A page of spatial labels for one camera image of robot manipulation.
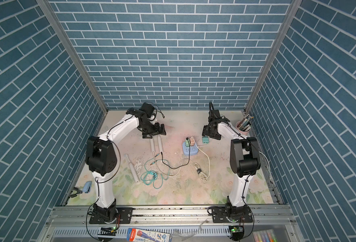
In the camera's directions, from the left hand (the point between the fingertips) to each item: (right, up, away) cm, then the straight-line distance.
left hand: (163, 134), depth 91 cm
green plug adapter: (+15, -6, +3) cm, 16 cm away
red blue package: (-8, -44, -23) cm, 50 cm away
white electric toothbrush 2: (-4, -6, +9) cm, 12 cm away
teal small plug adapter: (+27, -4, +10) cm, 29 cm away
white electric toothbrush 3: (-19, -22, 0) cm, 29 cm away
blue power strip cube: (+19, -10, +5) cm, 22 cm away
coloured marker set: (+50, -45, -23) cm, 71 cm away
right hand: (+30, -1, +8) cm, 31 cm away
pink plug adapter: (+18, -4, +3) cm, 19 cm away
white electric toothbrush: (-8, -9, +8) cm, 14 cm away
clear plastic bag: (+13, -45, -22) cm, 52 cm away
